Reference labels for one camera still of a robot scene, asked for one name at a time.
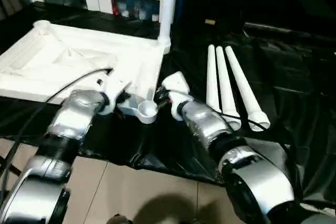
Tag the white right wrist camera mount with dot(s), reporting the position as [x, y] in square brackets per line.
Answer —
[176, 82]

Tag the small red box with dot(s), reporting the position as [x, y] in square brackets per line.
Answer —
[116, 5]

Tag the grey robot torso front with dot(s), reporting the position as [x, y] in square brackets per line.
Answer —
[122, 220]

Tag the white plastic table top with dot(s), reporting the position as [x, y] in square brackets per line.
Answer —
[78, 58]

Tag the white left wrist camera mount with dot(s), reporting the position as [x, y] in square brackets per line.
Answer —
[115, 87]

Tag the white plastic table leg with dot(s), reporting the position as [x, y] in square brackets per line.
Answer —
[212, 77]
[225, 85]
[244, 85]
[168, 3]

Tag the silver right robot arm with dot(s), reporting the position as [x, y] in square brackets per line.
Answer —
[210, 127]

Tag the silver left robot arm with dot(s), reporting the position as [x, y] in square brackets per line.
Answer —
[71, 119]

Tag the small yellow label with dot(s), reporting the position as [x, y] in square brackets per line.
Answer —
[210, 21]

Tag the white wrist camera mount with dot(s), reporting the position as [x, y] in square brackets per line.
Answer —
[176, 82]
[115, 87]

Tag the black glossy mat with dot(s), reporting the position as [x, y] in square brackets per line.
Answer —
[288, 77]

